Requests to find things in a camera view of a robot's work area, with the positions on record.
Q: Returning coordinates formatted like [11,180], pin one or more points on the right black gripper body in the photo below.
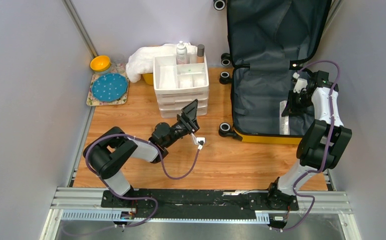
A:
[298,102]

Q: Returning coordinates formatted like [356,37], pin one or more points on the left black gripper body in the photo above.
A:
[188,126]

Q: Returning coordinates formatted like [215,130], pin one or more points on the white toothpaste tube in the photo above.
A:
[284,128]

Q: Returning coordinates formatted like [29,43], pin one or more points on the white plastic drawer organizer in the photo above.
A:
[177,85]

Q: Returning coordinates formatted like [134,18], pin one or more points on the yellow plastic basket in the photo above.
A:
[148,78]

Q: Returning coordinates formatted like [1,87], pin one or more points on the white pump lotion bottle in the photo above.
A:
[181,53]

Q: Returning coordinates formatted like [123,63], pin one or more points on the yellow Pikachu suitcase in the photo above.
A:
[268,42]

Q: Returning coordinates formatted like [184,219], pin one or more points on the white garment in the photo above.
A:
[141,61]

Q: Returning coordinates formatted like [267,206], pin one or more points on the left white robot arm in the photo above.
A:
[106,155]

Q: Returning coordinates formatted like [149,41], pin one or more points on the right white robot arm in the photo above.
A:
[323,143]

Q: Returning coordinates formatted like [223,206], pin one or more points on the patterned cloth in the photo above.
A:
[93,102]

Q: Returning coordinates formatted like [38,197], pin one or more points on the teal dotted plate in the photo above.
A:
[109,87]

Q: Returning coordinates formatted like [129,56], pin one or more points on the clear drinking glass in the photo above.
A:
[119,60]

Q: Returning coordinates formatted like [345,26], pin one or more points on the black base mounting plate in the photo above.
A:
[191,204]

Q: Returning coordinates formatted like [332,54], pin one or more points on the yellow bowl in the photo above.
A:
[100,63]

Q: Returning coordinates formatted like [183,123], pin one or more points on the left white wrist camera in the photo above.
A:
[199,141]

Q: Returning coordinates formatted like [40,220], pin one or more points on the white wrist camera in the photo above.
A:
[199,141]
[300,83]

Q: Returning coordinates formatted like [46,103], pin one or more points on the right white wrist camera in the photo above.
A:
[300,83]

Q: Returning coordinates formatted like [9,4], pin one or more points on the aluminium frame rail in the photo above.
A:
[225,187]

